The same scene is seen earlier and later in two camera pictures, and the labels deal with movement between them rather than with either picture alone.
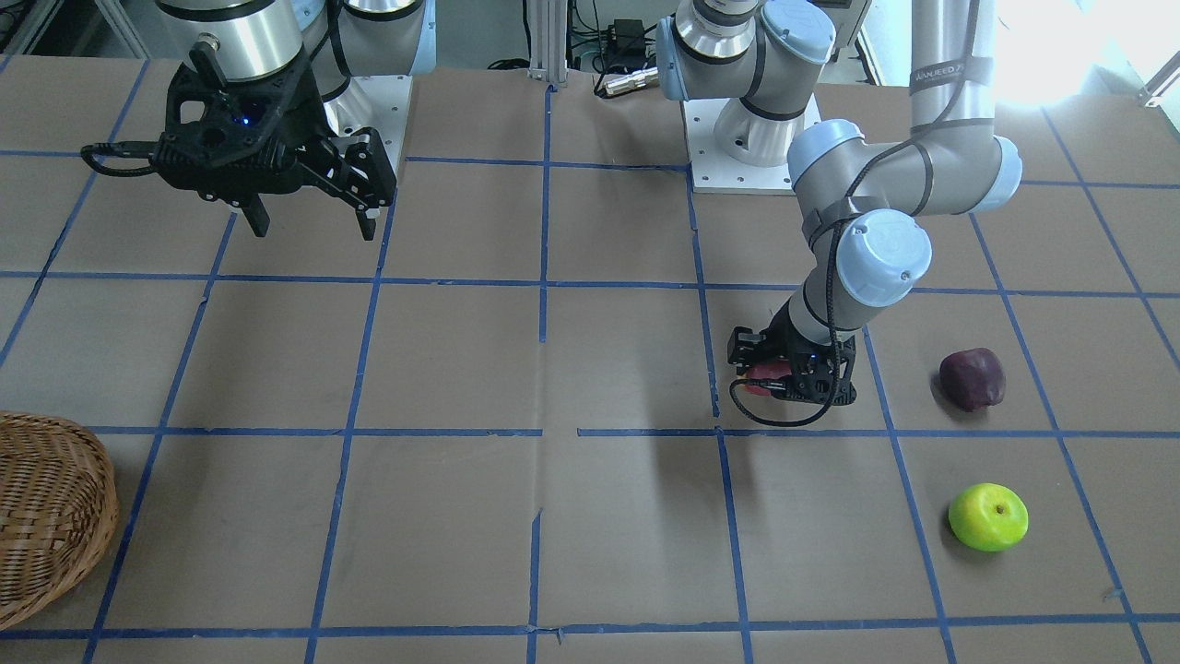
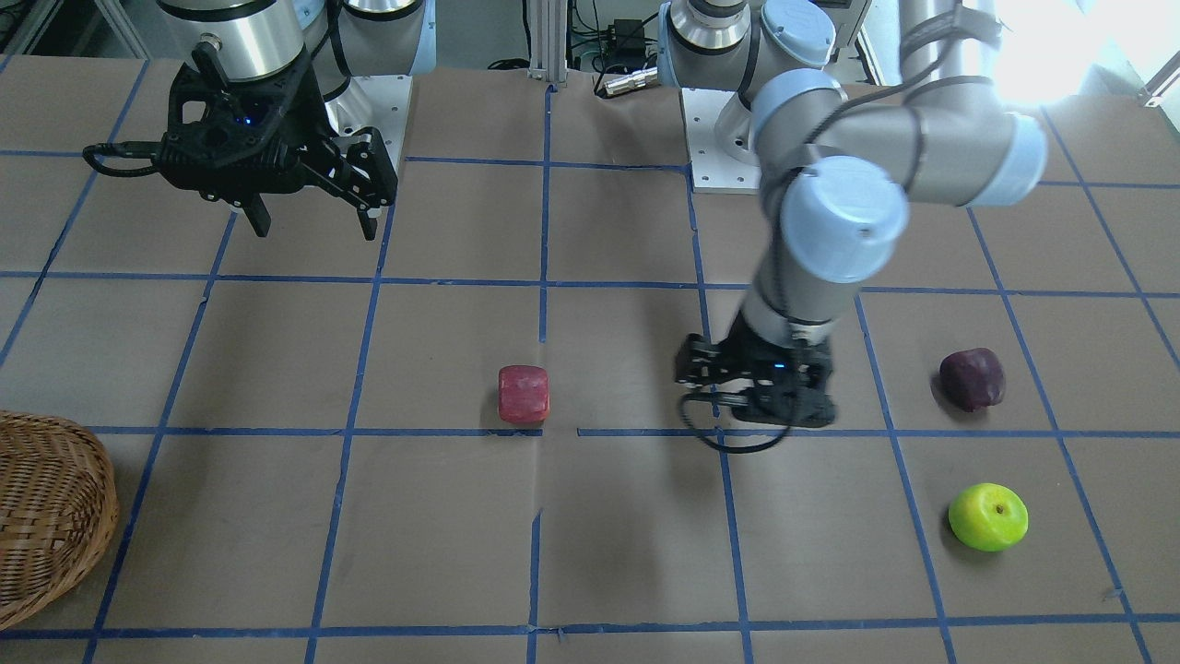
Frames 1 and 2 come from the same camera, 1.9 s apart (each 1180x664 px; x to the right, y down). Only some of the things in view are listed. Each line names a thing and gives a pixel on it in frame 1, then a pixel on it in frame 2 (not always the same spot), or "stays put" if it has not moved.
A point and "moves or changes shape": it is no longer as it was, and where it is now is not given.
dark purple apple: [972, 379] stays put
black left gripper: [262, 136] stays put
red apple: [765, 371] moves or changes shape
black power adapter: [627, 43] stays put
